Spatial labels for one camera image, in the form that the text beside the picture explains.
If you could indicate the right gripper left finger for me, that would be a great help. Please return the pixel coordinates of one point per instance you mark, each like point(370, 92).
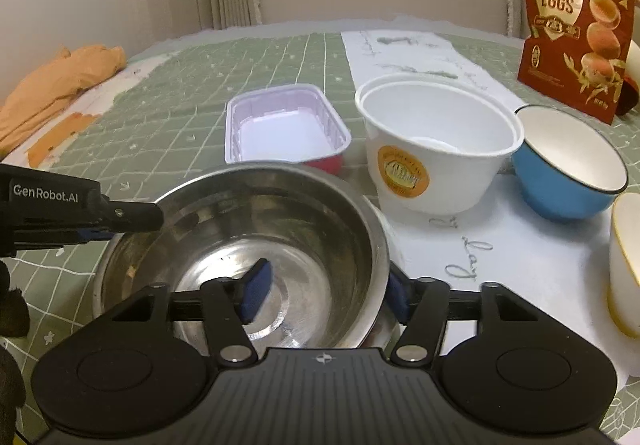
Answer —
point(230, 304)

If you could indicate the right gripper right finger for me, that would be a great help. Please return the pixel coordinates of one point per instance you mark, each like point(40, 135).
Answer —
point(421, 306)

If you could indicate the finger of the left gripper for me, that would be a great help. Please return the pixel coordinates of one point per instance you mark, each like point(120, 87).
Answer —
point(130, 217)

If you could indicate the stainless steel bowl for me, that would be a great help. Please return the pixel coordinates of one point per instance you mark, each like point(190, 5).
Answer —
point(326, 247)

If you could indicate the white foam bowl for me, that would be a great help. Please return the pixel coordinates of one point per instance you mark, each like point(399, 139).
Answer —
point(434, 145)

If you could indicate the rectangular red white plastic tray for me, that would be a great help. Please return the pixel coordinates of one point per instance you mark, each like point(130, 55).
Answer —
point(290, 123)

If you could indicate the blue enamel bowl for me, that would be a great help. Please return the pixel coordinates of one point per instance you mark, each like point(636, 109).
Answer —
point(567, 170)

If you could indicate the white bowl yellow rim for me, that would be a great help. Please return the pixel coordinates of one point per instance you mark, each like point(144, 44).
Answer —
point(623, 293)

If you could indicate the orange cloth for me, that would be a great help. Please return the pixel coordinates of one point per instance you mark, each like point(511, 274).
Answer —
point(53, 87)

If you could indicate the green grid tablecloth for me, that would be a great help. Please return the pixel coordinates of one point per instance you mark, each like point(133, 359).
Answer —
point(161, 121)

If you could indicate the red quail eggs bag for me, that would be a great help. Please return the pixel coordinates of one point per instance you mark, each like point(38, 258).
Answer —
point(576, 52)

